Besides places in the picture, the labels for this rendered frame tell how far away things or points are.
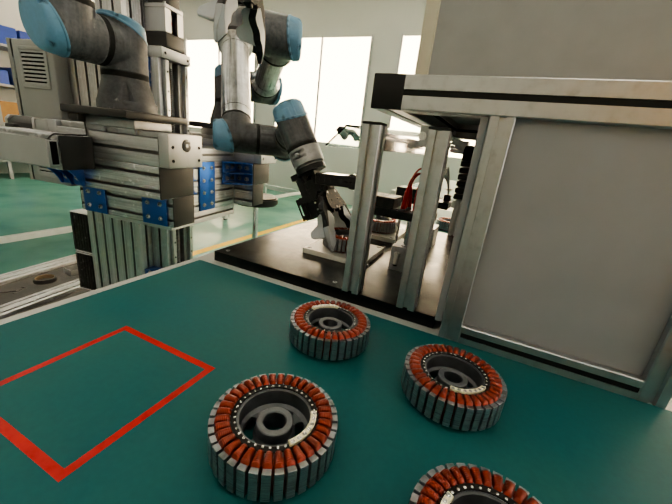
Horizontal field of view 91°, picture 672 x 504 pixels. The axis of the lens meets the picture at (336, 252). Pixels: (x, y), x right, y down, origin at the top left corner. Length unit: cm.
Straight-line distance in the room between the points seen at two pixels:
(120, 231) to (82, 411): 113
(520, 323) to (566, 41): 39
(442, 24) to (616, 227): 38
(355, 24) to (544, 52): 567
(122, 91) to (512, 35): 93
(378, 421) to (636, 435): 29
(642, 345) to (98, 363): 66
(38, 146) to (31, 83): 50
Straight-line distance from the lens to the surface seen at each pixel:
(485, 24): 63
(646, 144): 52
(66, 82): 156
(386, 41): 596
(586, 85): 50
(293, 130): 80
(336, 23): 637
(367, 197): 54
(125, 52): 115
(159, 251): 147
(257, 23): 78
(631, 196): 52
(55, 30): 107
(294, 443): 31
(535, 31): 62
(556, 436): 46
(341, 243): 74
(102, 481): 36
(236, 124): 89
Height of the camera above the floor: 102
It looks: 18 degrees down
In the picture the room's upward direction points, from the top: 7 degrees clockwise
